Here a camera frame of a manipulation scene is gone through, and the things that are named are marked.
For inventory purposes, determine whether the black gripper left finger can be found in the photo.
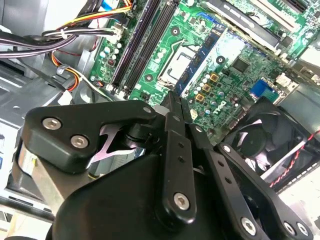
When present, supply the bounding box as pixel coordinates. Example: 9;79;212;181
21;91;198;227

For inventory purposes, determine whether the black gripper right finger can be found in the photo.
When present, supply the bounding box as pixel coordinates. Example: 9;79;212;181
181;97;315;240

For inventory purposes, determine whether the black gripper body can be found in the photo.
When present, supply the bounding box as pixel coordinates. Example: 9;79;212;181
51;153;242;240

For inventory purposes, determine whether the RAM stick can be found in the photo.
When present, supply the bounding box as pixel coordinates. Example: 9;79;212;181
173;26;228;97

